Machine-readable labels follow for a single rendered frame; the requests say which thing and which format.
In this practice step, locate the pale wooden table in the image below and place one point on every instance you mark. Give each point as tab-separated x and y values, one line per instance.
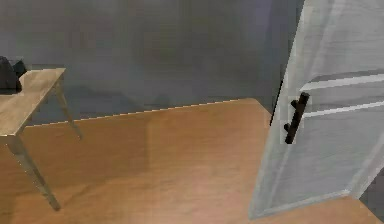
20	103

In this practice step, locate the black rounded object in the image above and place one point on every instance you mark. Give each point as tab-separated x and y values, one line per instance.
7	77

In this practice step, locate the white room door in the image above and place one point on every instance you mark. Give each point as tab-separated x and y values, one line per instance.
326	140

